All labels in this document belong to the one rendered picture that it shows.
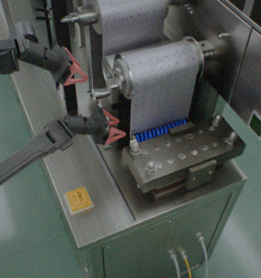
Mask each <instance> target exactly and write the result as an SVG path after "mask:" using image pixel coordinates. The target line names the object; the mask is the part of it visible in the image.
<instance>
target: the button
mask: <svg viewBox="0 0 261 278"><path fill-rule="evenodd" d="M65 195H66V199H67V201H68V204H69V205H70V207H71V210H72V212H75V211H78V210H82V209H84V208H87V207H89V206H91V201H90V198H89V196H88V194H87V191H86V189H85V187H81V188H78V189H75V190H73V191H70V192H67V193H65Z"/></svg>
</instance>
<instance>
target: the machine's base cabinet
mask: <svg viewBox="0 0 261 278"><path fill-rule="evenodd" d="M8 77H9V80H10V82H11V85H12V89H13V91H14V94H15V97H16V99H17V101H18V104H19V106H20V109H21V111H22V115H23V118H24V120H25V123H26V125H27V129H28V131H29V134H30V137H31V139H32V138H33V137H34V134H33V132H32V130H31V128H30V124H29V122H28V119H27V117H26V113H25V111H24V108H23V105H22V103H21V100H20V97H19V95H18V92H17V89H16V87H15V85H14V82H13V80H12V77H11V74H8ZM39 160H40V164H41V166H42V169H43V172H44V175H45V176H46V179H47V181H48V185H49V188H50V190H51V193H52V195H53V199H54V201H55V204H56V205H57V208H58V211H59V214H60V217H61V219H62V222H63V225H64V227H65V230H66V231H67V234H68V238H69V240H70V243H71V245H72V248H73V251H74V254H75V257H76V258H77V260H78V264H79V267H80V269H81V272H82V275H83V277H84V278H177V275H176V273H177V272H176V270H175V266H174V262H173V260H172V259H171V258H170V255H172V254H177V261H178V264H179V269H180V273H181V276H182V275H184V274H186V273H188V269H187V265H186V262H185V260H183V258H182V257H183V256H184V255H186V256H187V259H186V260H187V262H188V265H189V268H190V271H193V270H195V269H197V268H198V267H200V266H203V265H205V264H206V261H205V253H204V250H203V246H202V243H201V242H200V241H199V240H198V238H200V237H203V238H204V240H203V242H204V244H205V247H206V251H207V258H208V261H209V259H210V257H211V255H212V252H213V250H214V249H215V247H216V245H217V242H218V240H219V238H220V235H221V233H222V231H223V229H224V227H225V226H226V223H227V221H228V219H229V217H230V215H231V213H232V210H233V208H234V206H235V204H236V202H237V200H238V198H239V196H240V193H241V191H242V189H243V187H244V184H243V185H241V186H239V187H237V188H235V189H232V190H229V191H227V192H225V193H222V194H219V195H216V196H215V197H213V198H211V199H208V200H205V201H203V202H201V203H198V204H196V205H193V206H190V207H189V208H187V209H185V210H182V211H179V212H176V213H174V214H171V215H169V216H166V217H164V218H163V219H160V220H157V221H155V222H153V223H150V224H147V225H145V226H143V227H140V228H138V229H135V230H133V231H131V232H129V233H126V234H123V235H121V236H119V237H116V238H113V239H111V240H109V241H106V242H104V243H100V244H98V245H96V246H93V247H92V248H90V249H87V250H84V251H82V252H79V251H78V248H77V247H76V245H75V242H74V239H73V236H72V233H71V231H70V228H69V226H68V223H67V221H66V218H65V216H64V213H63V211H62V208H61V205H60V202H59V200H58V197H57V196H56V193H55V190H54V187H53V185H52V182H51V179H50V177H49V174H48V171H47V168H46V167H45V165H44V162H43V158H41V159H39Z"/></svg>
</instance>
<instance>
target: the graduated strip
mask: <svg viewBox="0 0 261 278"><path fill-rule="evenodd" d="M87 137H88V140H89V142H90V144H91V146H92V148H93V150H94V151H95V153H96V155H97V157H98V159H99V162H100V164H101V166H102V168H103V170H104V172H105V173H106V175H107V177H108V179H109V181H110V184H111V185H112V187H113V189H114V191H115V193H116V195H117V197H118V199H119V201H120V203H121V205H122V207H123V209H124V211H125V213H126V214H127V216H128V219H129V221H130V222H134V221H136V218H135V216H134V215H133V213H132V211H131V208H130V206H129V204H128V202H127V201H126V200H125V198H124V196H123V193H122V191H121V189H120V188H119V186H118V184H117V181H116V180H115V178H114V176H113V175H112V173H111V170H110V168H109V166H108V164H107V162H106V160H105V159H104V157H103V155H102V153H101V151H100V149H99V147H98V145H97V143H96V141H95V139H94V138H93V136H92V135H87Z"/></svg>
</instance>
